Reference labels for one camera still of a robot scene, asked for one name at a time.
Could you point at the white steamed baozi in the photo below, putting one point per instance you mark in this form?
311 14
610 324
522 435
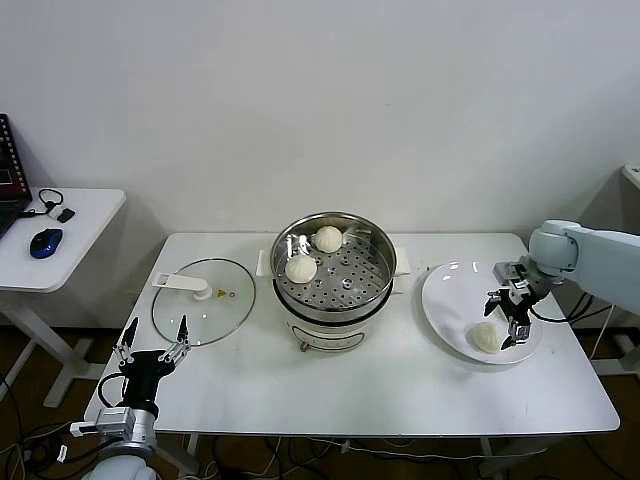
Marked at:
484 337
327 239
300 270

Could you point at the round white plate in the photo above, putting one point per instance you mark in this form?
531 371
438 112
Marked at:
450 305

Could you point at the white electric cooker pot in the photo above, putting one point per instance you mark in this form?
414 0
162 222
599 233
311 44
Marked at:
330 336

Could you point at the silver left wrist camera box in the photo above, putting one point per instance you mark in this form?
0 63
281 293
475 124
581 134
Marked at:
115 421

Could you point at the perforated stainless steel steamer basket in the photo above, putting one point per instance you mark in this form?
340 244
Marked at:
350 280

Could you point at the white desk with foot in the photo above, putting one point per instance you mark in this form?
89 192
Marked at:
632 175

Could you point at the small black dongle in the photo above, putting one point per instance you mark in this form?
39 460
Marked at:
67 215

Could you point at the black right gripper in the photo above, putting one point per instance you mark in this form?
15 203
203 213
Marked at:
522 305

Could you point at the blue black computer mouse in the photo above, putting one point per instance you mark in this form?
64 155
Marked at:
47 242

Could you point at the black laptop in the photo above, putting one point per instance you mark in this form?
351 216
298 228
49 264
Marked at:
15 175

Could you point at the white table leg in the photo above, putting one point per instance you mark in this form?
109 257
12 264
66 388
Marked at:
486 457
194 450

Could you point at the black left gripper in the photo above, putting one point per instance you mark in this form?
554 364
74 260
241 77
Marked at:
142 377

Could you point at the white side table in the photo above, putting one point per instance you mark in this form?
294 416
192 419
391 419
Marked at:
75 250

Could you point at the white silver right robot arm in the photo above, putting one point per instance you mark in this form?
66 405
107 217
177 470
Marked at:
600 255

